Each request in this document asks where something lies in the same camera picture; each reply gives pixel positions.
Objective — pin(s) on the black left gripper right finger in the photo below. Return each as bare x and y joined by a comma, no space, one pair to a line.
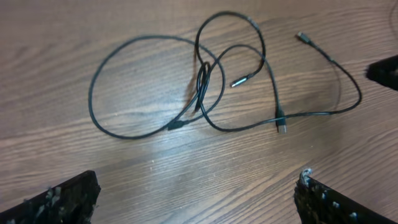
318,203

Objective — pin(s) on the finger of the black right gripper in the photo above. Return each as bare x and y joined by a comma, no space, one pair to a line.
384,72

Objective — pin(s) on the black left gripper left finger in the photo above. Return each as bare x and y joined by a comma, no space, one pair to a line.
70,202

